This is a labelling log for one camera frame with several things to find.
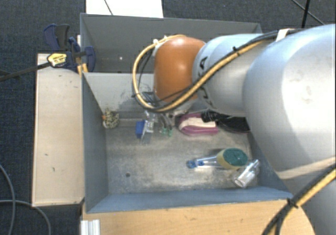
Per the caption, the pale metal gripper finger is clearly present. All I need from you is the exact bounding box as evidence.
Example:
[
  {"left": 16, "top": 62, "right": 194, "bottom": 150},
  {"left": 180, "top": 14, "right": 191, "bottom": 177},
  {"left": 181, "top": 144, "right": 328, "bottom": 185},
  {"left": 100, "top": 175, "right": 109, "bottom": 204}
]
[
  {"left": 141, "top": 121, "right": 156, "bottom": 144},
  {"left": 144, "top": 111, "right": 159, "bottom": 123}
]

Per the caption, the blue block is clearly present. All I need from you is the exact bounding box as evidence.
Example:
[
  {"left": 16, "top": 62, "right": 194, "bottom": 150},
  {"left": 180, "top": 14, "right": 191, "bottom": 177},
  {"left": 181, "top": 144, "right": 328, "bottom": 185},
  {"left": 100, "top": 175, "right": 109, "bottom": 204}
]
[{"left": 135, "top": 120, "right": 147, "bottom": 139}]

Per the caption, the spotted toy animal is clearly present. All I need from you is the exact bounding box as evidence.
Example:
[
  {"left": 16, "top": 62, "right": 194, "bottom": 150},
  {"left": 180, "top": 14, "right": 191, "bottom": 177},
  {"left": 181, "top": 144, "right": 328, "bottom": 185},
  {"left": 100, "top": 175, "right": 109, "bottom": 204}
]
[{"left": 102, "top": 108, "right": 120, "bottom": 130}]

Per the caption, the purple and white cloth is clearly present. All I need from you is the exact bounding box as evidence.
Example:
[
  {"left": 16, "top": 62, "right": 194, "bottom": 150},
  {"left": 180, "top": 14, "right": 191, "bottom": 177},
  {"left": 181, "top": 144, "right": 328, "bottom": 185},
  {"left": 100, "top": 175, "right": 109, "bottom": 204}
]
[{"left": 178, "top": 112, "right": 219, "bottom": 136}]

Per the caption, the grey metal bin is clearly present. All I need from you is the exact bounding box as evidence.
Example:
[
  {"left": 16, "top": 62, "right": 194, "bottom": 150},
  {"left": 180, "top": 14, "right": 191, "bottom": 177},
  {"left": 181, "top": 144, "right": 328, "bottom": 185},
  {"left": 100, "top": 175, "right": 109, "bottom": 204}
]
[{"left": 79, "top": 13, "right": 293, "bottom": 214}]

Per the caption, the black cloth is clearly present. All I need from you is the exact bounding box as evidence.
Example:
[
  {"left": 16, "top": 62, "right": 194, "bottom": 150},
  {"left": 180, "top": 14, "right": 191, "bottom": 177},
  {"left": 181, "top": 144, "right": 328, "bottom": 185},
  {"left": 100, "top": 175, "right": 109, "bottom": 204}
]
[{"left": 201, "top": 110, "right": 250, "bottom": 134}]

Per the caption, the yellow and green sponge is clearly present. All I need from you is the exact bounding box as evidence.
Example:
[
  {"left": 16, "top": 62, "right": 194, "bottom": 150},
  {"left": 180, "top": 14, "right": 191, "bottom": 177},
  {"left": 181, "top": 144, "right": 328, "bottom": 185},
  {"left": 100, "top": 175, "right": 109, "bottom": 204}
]
[{"left": 216, "top": 147, "right": 249, "bottom": 171}]

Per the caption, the pale wood board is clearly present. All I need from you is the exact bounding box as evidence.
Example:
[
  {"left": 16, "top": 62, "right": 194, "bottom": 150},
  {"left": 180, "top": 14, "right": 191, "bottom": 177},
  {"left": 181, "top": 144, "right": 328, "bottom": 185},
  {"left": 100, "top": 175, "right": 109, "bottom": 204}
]
[{"left": 31, "top": 54, "right": 86, "bottom": 207}]

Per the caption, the clear glass jar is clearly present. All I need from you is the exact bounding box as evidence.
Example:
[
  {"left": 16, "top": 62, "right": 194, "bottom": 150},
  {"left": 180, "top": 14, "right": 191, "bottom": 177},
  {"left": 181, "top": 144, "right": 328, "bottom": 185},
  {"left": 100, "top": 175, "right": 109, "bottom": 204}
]
[{"left": 232, "top": 159, "right": 261, "bottom": 189}]

